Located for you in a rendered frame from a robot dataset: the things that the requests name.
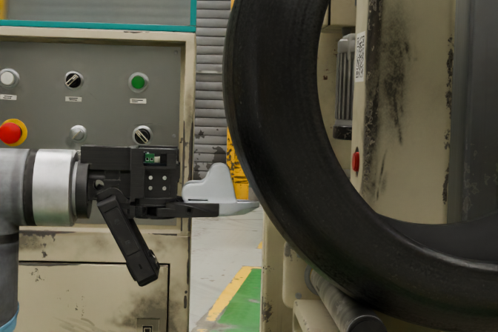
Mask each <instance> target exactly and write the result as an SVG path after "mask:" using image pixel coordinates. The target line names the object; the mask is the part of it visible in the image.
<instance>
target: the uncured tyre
mask: <svg viewBox="0 0 498 332"><path fill-rule="evenodd" d="M329 1H330V0H234V3H233V6H232V9H231V12H230V17H229V20H228V26H227V30H226V34H225V43H224V50H223V58H222V92H223V100H224V106H225V115H226V119H227V124H228V130H229V133H230V138H231V141H232V143H233V148H234V150H235V152H236V156H237V158H238V160H239V163H240V165H241V168H242V170H243V172H244V174H245V177H246V179H247V181H248V182H249V184H250V186H251V188H252V190H253V192H254V193H255V195H256V197H257V199H258V200H259V203H260V204H261V206H262V208H263V209H264V211H265V212H266V214H267V215H268V217H269V219H270V220H271V221H272V223H273V225H274V226H275V227H276V229H277V230H278V231H279V233H280V234H281V235H282V237H283V238H284V239H285V241H286V242H287V243H288V244H289V245H290V246H291V247H292V248H293V249H294V250H295V252H296V253H297V254H298V255H299V256H300V257H301V258H302V259H303V260H304V261H305V262H306V263H307V264H308V265H309V266H311V267H312V268H313V269H314V270H315V271H316V272H317V273H318V274H319V275H320V276H322V277H323V278H324V279H326V280H327V281H328V282H330V283H331V284H332V285H333V286H335V287H336V288H338V289H340V290H341V291H342V292H344V293H346V294H347V295H349V296H350V297H352V298H353V299H355V300H357V301H358V302H361V303H362V304H364V305H367V306H368V307H369V308H373V309H374V310H376V311H379V312H381V313H383V314H386V315H388V316H391V317H393V318H395V319H399V320H402V321H404V322H408V323H411V324H414V325H419V326H422V327H426V328H432V329H436V330H441V331H450V332H498V209H497V210H495V211H492V212H490V213H487V214H485V215H483V216H479V217H477V218H474V219H469V220H465V221H462V222H454V223H448V224H434V225H432V224H419V223H413V222H404V221H401V220H397V219H392V218H390V217H387V216H383V215H381V214H379V213H376V212H375V211H374V210H373V209H372V208H371V207H370V206H369V204H368V203H367V202H366V201H365V200H364V199H363V198H362V197H361V196H360V195H359V193H358V192H357V190H356V189H355V187H354V186H353V185H352V184H351V182H350V180H349V179H348V177H347V176H346V174H345V172H344V170H343V169H342V167H341V165H340V163H339V161H338V159H337V157H336V155H335V153H334V151H333V148H332V147H331V143H330V141H329V138H328V135H327V133H326V129H325V126H324V122H323V119H322V113H321V109H320V105H319V95H318V87H317V56H318V47H319V38H320V33H321V29H322V23H323V20H324V17H325V13H326V10H327V7H328V4H329Z"/></svg>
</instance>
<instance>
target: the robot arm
mask: <svg viewBox="0 0 498 332"><path fill-rule="evenodd" d="M179 179H180V162H179V149H178V146H154V145H135V146H130V147H125V146H97V145H82V146H81V158H80V160H79V155H78V153H77V152H76V151H75V150H60V149H39V150H35V149H15V148H0V332H13V331H14V329H15V328H16V322H17V315H18V313H19V301H18V280H19V226H62V227H72V226H74V225H75V223H76V220H77V218H78V219H89V218H90V214H91V210H92V203H93V200H96V201H97V204H96V205H97V207H98V209H99V211H100V213H101V214H102V216H103V218H104V220H105V222H106V224H107V226H108V228H109V229H110V232H111V233H112V235H113V238H114V239H115V241H116V244H117V245H118V246H119V249H120V251H121V252H122V255H123V257H124V258H125V260H126V266H127V269H128V271H129V273H130V275H131V276H132V278H133V280H134V281H137V283H138V285H139V286H140V287H143V286H145V285H148V284H150V283H151V282H154V281H156V280H157V279H158V276H159V269H160V265H159V262H158V259H157V258H156V256H155V254H154V253H153V251H152V250H151V249H150V250H149V248H148V246H147V244H146V242H145V240H144V238H143V236H142V235H141V233H140V231H139V229H138V227H137V225H136V223H135V221H134V220H133V218H134V217H135V218H138V219H174V218H175V217H178V218H197V217H217V216H238V215H245V214H247V213H249V212H251V211H252V210H255V209H257V208H259V201H253V200H246V199H236V194H235V190H234V187H233V182H232V178H231V174H230V171H229V168H228V166H227V165H226V164H224V163H221V162H218V163H214V164H212V165H211V166H210V169H209V171H208V172H207V175H206V177H205V178H203V179H202V180H191V181H188V182H186V183H185V184H184V185H183V187H182V196H177V195H176V194H177V187H178V182H179ZM96 180H101V181H103V183H104V185H102V184H98V185H97V186H96Z"/></svg>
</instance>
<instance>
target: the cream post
mask: <svg viewBox="0 0 498 332"><path fill-rule="evenodd" d="M455 12H456V0H356V35H357V34H358V33H361V32H364V31H365V60H364V81H363V82H355V75H356V38H355V59H354V91H353V121H352V142H351V184H352V185H353V186H354V187H355V189H356V190H357V192H358V193H359V195H360V196H361V197H362V198H363V199H364V200H365V201H366V202H367V203H368V204H369V206H370V207H371V208H372V209H373V210H374V211H375V212H376V213H379V214H381V215H383V216H387V217H390V218H392V219H397V220H401V221H404V222H413V223H419V224H432V225H434V224H447V210H448V174H449V156H450V138H451V103H452V84H453V66H454V31H455ZM355 152H359V171H358V172H356V171H354V170H353V168H352V158H353V154H354V153H355ZM372 310H373V311H374V313H375V314H376V315H377V316H378V317H379V318H380V320H381V321H382V322H383V324H384V325H385V327H386V329H387V331H388V332H442V331H441V330H436V329H432V328H426V327H422V326H419V325H414V324H411V323H408V322H404V321H402V320H399V319H395V318H393V317H391V316H388V315H386V314H383V313H381V312H379V311H376V310H374V309H372Z"/></svg>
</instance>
